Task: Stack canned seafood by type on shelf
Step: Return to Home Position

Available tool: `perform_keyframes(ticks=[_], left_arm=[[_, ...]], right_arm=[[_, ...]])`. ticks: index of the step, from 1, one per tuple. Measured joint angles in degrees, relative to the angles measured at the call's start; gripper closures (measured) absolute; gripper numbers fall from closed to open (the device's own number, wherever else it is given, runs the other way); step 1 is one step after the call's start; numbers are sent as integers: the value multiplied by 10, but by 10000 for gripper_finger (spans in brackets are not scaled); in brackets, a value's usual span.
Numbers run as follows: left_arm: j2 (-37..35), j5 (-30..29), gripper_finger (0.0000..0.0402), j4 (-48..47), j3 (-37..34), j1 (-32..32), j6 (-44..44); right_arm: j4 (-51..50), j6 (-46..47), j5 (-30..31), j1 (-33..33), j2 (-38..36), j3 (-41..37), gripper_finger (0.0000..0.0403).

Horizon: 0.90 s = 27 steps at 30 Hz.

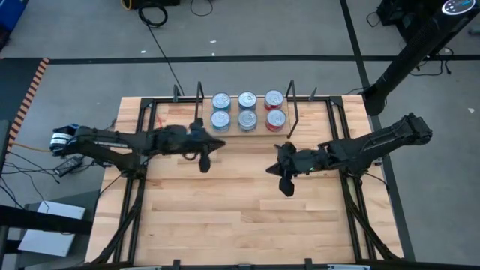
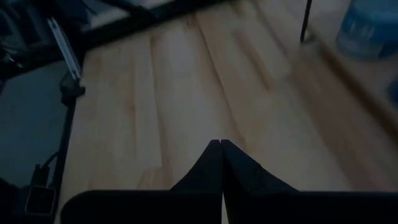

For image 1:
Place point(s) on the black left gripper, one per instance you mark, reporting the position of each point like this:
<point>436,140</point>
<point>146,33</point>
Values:
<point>183,140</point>

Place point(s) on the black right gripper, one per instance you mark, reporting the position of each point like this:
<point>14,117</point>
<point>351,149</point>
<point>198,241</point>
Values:
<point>300,161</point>

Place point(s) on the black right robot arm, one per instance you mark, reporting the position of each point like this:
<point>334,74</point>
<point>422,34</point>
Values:
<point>360,150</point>

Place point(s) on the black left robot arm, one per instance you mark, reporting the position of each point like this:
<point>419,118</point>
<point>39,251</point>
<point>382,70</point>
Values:
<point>112,140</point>

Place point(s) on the wooden shelf black metal legs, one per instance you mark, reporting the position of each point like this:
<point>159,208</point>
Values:
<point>261,125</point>

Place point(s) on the black power adapter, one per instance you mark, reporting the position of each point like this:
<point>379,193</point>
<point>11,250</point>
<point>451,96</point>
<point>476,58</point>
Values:
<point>67,167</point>

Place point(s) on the black equipment box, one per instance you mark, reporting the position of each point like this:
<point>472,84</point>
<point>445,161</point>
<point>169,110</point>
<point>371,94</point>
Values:
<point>150,3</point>

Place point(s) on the black tower fan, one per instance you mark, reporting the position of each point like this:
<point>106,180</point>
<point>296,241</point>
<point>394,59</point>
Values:
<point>412,48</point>

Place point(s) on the black metal beam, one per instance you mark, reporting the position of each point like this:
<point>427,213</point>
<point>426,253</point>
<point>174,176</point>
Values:
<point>45,221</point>

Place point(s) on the black equipment case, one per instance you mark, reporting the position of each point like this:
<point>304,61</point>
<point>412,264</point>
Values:
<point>388,13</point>

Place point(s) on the white cardboard box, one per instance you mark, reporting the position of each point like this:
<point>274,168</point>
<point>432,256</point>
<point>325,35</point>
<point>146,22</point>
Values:
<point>45,243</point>

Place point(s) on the black mat striped edge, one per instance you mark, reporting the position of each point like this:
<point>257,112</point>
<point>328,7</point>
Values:
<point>15,86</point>

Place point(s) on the blue plastic crate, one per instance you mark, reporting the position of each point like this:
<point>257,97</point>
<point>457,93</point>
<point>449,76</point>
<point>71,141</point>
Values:
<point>11,13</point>

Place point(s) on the black aluminium table frame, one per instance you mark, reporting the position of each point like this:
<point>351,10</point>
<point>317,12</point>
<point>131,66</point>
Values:
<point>147,102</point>

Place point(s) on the silver mounting bracket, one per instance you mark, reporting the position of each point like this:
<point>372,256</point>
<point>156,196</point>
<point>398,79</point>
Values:
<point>378,162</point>

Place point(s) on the white bracket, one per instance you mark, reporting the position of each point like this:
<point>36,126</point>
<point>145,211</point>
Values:
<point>140,267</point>
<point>348,267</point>

